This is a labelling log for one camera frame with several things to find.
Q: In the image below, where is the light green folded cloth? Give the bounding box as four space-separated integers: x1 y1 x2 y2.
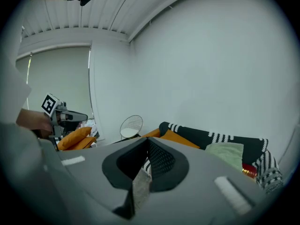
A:
204 142 245 173

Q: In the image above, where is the gold wire chair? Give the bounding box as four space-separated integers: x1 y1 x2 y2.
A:
120 114 144 141

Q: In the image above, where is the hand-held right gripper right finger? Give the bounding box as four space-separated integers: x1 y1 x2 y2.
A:
131 137 268 225

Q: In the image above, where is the red box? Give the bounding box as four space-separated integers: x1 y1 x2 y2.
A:
241 163 259 179

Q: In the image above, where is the grey window roller blind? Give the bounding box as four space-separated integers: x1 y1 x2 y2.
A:
15 45 96 141

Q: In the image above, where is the pile of white clothes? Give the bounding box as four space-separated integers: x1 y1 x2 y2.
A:
80 118 99 138

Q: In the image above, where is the white chair seat pad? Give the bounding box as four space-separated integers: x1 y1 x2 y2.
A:
120 127 139 138

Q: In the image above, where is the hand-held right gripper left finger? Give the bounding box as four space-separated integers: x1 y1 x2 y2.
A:
57 137 149 220

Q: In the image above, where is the orange square cushion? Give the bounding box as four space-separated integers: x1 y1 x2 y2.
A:
159 129 201 150

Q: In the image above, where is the orange satin cushion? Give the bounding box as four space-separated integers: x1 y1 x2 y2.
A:
69 136 98 150
57 126 93 151

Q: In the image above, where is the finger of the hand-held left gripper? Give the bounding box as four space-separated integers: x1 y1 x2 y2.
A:
58 111 89 134

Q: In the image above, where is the person's white shirt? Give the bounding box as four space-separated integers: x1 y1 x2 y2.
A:
0 0 32 126

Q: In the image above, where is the person's left forearm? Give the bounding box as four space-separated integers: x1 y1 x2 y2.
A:
15 107 53 132

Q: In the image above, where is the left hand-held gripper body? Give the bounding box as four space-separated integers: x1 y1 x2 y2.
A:
41 92 68 141

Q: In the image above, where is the black white striped sofa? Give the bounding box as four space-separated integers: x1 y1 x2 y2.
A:
141 121 285 194

